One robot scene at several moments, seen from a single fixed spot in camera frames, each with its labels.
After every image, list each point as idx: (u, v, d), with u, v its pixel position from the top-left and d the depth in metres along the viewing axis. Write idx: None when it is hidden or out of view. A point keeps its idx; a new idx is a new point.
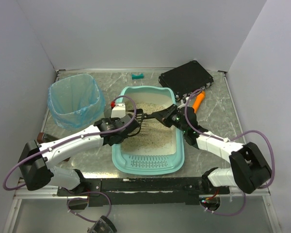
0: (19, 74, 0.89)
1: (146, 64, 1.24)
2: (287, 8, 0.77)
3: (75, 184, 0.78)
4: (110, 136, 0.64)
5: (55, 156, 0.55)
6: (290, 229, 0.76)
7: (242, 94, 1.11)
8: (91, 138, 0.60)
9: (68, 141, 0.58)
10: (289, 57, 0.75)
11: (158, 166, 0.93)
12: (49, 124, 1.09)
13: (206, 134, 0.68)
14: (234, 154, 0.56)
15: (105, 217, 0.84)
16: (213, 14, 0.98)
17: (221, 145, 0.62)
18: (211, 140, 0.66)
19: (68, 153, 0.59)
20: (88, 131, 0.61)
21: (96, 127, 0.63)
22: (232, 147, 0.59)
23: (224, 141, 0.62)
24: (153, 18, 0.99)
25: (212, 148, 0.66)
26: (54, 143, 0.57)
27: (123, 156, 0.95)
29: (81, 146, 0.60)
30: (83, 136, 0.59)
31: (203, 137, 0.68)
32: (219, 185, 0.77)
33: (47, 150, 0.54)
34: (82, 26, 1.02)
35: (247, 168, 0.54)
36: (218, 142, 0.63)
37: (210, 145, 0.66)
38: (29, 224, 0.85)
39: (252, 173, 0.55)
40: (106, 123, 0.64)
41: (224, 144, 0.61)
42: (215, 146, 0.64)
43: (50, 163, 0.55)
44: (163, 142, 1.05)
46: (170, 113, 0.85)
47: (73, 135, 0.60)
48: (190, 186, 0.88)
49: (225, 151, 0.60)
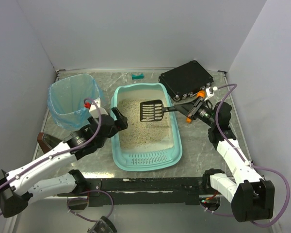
0: (19, 74, 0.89)
1: (146, 64, 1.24)
2: (287, 8, 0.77)
3: (71, 187, 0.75)
4: (83, 150, 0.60)
5: (23, 183, 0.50)
6: None
7: (241, 94, 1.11)
8: (61, 157, 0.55)
9: (37, 165, 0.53)
10: (289, 56, 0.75)
11: (158, 161, 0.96)
12: (49, 124, 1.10)
13: (232, 143, 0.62)
14: (245, 184, 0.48)
15: (105, 218, 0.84)
16: (213, 15, 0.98)
17: (238, 166, 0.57)
18: (233, 153, 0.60)
19: (38, 177, 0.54)
20: (57, 150, 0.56)
21: (66, 143, 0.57)
22: (247, 175, 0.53)
23: (244, 164, 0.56)
24: (153, 18, 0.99)
25: (229, 161, 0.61)
26: (22, 169, 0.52)
27: (122, 155, 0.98)
29: (52, 167, 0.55)
30: (51, 157, 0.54)
31: (226, 145, 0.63)
32: (216, 188, 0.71)
33: (14, 178, 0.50)
34: (82, 26, 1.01)
35: (250, 203, 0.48)
36: (237, 161, 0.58)
37: (229, 157, 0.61)
38: (29, 224, 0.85)
39: (252, 207, 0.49)
40: (78, 136, 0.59)
41: (243, 167, 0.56)
42: (232, 162, 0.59)
43: (21, 190, 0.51)
44: (161, 135, 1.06)
46: (197, 108, 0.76)
47: (42, 157, 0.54)
48: (190, 186, 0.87)
49: (239, 174, 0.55)
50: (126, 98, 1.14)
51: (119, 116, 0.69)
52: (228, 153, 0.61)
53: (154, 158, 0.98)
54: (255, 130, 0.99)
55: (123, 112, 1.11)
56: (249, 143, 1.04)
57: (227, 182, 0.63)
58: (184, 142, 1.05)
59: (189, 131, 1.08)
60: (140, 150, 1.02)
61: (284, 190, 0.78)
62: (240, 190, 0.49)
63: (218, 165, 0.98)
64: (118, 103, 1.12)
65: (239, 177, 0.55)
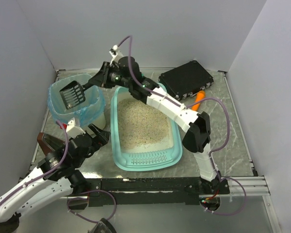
0: (19, 74, 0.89)
1: (146, 64, 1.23)
2: (287, 8, 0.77)
3: (66, 192, 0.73)
4: (59, 172, 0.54)
5: (1, 214, 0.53)
6: None
7: (241, 94, 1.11)
8: (35, 184, 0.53)
9: (12, 195, 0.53)
10: (288, 56, 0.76)
11: (158, 161, 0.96)
12: (49, 124, 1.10)
13: (161, 94, 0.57)
14: (192, 127, 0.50)
15: (105, 220, 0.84)
16: (212, 14, 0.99)
17: (177, 113, 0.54)
18: (167, 102, 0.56)
19: (19, 204, 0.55)
20: (31, 176, 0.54)
21: (40, 169, 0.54)
22: (189, 117, 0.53)
23: (181, 108, 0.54)
24: (153, 17, 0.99)
25: (166, 111, 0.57)
26: (0, 199, 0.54)
27: (122, 154, 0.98)
29: (30, 193, 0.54)
30: (24, 186, 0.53)
31: (156, 97, 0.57)
32: (214, 175, 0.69)
33: None
34: (82, 25, 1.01)
35: (199, 139, 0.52)
36: (174, 108, 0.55)
37: (165, 107, 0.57)
38: (28, 224, 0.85)
39: (202, 140, 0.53)
40: (51, 159, 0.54)
41: (181, 112, 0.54)
42: (170, 111, 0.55)
43: (3, 218, 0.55)
44: (161, 136, 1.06)
46: (106, 73, 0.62)
47: (19, 185, 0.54)
48: (190, 186, 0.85)
49: (181, 120, 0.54)
50: (126, 98, 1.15)
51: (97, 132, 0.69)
52: (162, 106, 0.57)
53: (154, 158, 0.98)
54: (255, 130, 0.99)
55: (123, 112, 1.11)
56: (249, 143, 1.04)
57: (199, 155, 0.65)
58: None
59: None
60: (140, 150, 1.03)
61: (285, 190, 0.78)
62: (188, 133, 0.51)
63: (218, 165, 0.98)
64: (118, 103, 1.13)
65: (181, 123, 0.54)
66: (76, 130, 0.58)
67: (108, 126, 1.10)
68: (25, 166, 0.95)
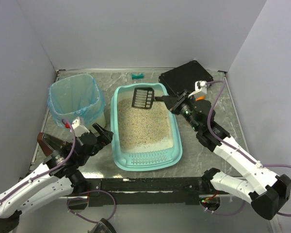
0: (19, 74, 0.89)
1: (146, 63, 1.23)
2: (287, 9, 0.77)
3: (66, 191, 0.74)
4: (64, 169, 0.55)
5: (5, 209, 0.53)
6: None
7: (242, 94, 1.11)
8: (40, 180, 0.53)
9: (17, 190, 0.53)
10: (288, 56, 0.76)
11: (158, 161, 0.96)
12: (49, 124, 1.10)
13: (233, 145, 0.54)
14: (270, 195, 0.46)
15: (105, 220, 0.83)
16: (213, 14, 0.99)
17: (250, 171, 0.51)
18: (238, 156, 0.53)
19: (23, 200, 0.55)
20: (37, 172, 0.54)
21: (45, 165, 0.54)
22: (266, 178, 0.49)
23: (256, 167, 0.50)
24: (153, 18, 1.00)
25: (235, 164, 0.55)
26: (4, 194, 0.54)
27: (123, 154, 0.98)
29: (35, 189, 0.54)
30: (30, 181, 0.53)
31: (228, 148, 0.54)
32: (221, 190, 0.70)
33: None
34: (82, 26, 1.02)
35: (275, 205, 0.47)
36: (247, 165, 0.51)
37: (234, 160, 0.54)
38: (28, 224, 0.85)
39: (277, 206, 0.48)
40: (56, 156, 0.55)
41: (256, 171, 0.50)
42: (241, 166, 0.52)
43: (6, 213, 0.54)
44: (161, 136, 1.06)
46: (179, 102, 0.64)
47: (24, 180, 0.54)
48: (190, 186, 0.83)
49: (255, 179, 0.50)
50: (125, 98, 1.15)
51: (101, 131, 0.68)
52: (233, 158, 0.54)
53: (154, 158, 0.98)
54: (255, 130, 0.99)
55: (123, 112, 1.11)
56: (249, 144, 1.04)
57: (234, 181, 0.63)
58: (184, 142, 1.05)
59: (189, 131, 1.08)
60: (140, 150, 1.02)
61: None
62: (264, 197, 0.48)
63: (218, 165, 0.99)
64: (118, 103, 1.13)
65: (256, 183, 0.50)
66: (81, 129, 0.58)
67: (108, 126, 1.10)
68: (25, 166, 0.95)
